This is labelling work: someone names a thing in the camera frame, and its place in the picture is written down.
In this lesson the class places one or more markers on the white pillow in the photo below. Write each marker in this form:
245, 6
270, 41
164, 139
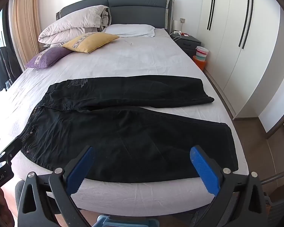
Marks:
130, 30

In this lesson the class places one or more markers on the yellow patterned cushion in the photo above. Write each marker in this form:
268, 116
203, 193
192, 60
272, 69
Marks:
89, 42

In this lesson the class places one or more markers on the beige curtain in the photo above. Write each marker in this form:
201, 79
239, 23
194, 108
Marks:
26, 21

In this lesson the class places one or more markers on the bed with white sheet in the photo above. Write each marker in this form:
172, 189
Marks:
137, 59

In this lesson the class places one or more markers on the striped plastic container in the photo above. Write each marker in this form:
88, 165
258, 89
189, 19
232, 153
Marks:
201, 53

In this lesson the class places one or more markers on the grey upholstered headboard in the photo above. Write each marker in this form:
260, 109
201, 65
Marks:
137, 7

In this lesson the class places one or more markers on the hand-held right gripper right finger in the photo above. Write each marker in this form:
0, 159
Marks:
203, 167

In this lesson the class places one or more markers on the black jacket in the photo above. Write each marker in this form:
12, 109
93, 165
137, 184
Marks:
4, 68

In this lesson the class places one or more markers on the purple patterned cushion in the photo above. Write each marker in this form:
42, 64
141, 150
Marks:
48, 57

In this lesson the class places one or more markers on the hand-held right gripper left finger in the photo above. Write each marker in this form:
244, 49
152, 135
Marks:
81, 170

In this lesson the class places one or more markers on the black pants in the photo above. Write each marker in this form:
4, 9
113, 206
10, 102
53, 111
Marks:
108, 134

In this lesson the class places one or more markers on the white bedside lamp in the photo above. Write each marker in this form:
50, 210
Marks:
177, 25

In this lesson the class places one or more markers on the dark grey nightstand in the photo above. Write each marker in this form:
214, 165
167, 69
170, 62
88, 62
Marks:
188, 42

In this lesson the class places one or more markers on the folded beige duvet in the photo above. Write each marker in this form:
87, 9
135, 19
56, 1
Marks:
71, 26

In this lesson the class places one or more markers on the white wardrobe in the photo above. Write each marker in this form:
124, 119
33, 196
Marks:
255, 52

